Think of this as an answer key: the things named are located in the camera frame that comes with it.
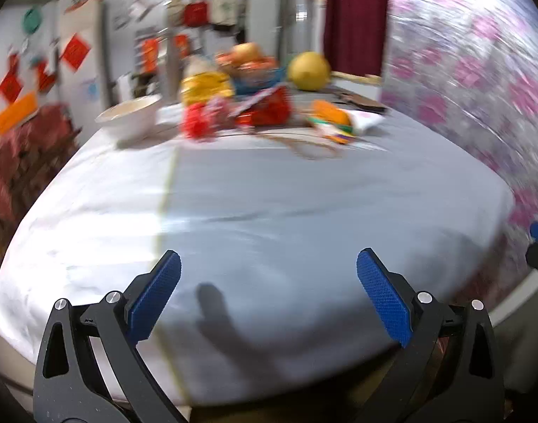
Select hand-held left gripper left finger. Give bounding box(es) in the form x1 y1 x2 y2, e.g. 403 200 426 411
33 250 182 423

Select red handbag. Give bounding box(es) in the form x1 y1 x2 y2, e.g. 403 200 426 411
183 0 209 27

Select pink crumpled plastic bag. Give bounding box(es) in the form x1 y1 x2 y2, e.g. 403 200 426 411
207 97 237 128

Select blue glass fruit bowl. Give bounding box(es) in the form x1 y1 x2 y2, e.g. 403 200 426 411
216 64 285 95

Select red plastic table cover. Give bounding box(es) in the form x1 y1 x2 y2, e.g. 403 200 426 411
0 103 82 230

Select green plastic basin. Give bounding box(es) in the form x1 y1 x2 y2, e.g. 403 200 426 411
22 6 43 35

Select red snack packet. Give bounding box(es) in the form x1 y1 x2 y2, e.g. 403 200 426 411
236 86 293 126

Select light blue tablecloth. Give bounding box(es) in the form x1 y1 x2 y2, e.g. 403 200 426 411
0 86 516 408

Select maroon curtain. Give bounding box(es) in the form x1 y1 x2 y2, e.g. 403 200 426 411
324 0 389 78

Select white ceramic bowl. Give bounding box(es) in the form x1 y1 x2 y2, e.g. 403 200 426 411
95 94 163 139

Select thin brown string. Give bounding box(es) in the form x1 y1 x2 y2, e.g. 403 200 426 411
269 134 340 160

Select yellow plastic bag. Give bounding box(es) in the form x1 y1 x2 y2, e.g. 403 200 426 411
181 55 235 106

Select orange cardboard box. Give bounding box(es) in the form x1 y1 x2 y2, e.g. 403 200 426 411
0 90 39 135

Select red crumpled plastic bag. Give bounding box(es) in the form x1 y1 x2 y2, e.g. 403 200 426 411
181 102 221 142

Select floral plastic sheet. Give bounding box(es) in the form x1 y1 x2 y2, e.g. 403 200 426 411
379 0 538 300

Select beige hanging bag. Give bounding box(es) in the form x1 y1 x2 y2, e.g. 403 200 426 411
165 0 184 27

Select white refrigerator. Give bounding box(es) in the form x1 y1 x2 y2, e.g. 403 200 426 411
57 0 109 111

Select steel thermos bottle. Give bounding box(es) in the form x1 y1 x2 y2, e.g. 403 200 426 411
161 26 186 104

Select yellow pomelo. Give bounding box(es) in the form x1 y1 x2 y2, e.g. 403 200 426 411
287 51 332 92

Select white wrapper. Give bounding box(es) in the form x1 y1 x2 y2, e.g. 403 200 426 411
348 112 385 135

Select phone in brown case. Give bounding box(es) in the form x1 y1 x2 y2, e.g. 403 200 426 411
333 90 386 113

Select white printed tote bag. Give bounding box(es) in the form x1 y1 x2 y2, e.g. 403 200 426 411
209 0 239 25

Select red yellow apple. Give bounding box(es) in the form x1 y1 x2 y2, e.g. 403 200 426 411
231 42 264 65

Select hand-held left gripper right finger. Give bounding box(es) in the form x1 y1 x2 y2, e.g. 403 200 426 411
356 248 505 423

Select large red diamond poster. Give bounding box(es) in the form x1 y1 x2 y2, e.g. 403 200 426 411
60 33 93 71

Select orange snack packet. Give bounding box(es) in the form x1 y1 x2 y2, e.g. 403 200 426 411
310 99 355 144

